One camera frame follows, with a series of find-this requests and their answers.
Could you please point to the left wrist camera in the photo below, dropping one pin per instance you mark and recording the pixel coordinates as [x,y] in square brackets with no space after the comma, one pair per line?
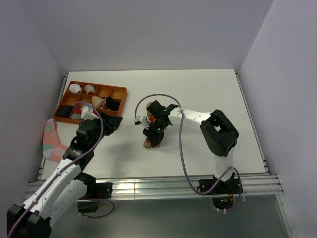
[87,113]

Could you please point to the black rolled sock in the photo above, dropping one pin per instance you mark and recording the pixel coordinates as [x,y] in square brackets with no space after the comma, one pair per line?
[113,104]

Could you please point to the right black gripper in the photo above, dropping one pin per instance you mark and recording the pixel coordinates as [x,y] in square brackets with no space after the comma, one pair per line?
[155,139]

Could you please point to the aluminium frame rail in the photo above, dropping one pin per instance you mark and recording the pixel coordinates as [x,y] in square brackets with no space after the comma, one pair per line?
[178,188]

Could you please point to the pink patterned sock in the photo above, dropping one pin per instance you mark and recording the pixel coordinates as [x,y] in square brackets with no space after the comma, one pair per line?
[52,147]

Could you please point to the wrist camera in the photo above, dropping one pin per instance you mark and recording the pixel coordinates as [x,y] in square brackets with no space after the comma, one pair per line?
[87,113]
[141,120]

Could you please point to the dark teal rolled sock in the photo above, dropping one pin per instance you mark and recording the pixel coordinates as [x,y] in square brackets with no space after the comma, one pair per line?
[64,111]

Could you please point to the white rolled sock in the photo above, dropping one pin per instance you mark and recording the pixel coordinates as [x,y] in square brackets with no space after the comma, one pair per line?
[75,88]

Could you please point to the brown argyle sock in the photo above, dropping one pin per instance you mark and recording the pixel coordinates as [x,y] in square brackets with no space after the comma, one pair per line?
[154,109]

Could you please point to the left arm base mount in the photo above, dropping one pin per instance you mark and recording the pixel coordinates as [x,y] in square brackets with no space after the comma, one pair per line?
[99,192]

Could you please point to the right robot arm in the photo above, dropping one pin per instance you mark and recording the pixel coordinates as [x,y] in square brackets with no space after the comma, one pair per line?
[218,132]

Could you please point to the grey rolled sock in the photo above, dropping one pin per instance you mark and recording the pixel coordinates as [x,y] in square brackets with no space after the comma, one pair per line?
[75,116]

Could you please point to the beige red rolled sock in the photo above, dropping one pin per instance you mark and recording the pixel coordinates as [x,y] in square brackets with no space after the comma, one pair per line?
[89,90]

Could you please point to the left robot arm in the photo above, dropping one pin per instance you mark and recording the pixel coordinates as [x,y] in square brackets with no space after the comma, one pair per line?
[38,214]

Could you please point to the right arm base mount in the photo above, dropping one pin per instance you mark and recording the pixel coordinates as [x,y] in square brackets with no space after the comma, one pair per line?
[227,189]

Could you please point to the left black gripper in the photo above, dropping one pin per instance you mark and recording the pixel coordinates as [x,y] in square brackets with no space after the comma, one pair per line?
[111,123]

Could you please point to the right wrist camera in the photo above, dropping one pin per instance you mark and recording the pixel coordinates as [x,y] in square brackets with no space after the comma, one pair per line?
[141,120]

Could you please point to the orange compartment tray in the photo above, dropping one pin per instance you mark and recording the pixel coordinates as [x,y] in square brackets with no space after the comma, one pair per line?
[81,99]

